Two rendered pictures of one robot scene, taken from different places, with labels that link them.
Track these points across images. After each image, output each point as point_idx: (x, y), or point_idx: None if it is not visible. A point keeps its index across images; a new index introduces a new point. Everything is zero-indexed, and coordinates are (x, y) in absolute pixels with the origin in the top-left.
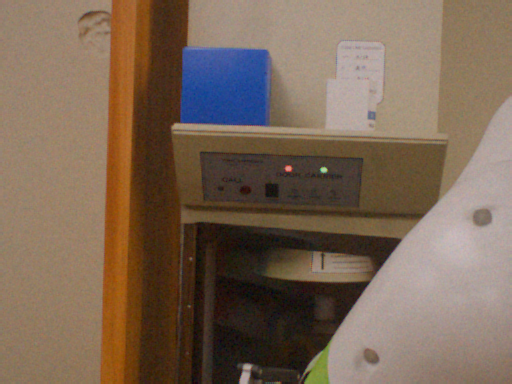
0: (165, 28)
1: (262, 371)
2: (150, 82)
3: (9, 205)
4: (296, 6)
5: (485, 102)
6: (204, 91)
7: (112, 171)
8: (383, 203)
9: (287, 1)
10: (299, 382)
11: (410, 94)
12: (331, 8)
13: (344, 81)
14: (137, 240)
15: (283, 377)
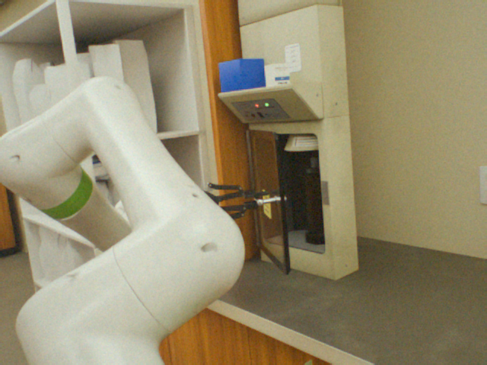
0: None
1: (211, 185)
2: None
3: None
4: (270, 34)
5: (445, 49)
6: (224, 79)
7: (211, 113)
8: (297, 115)
9: (267, 33)
10: (246, 191)
11: (310, 64)
12: (281, 32)
13: (268, 65)
14: (233, 138)
15: (228, 188)
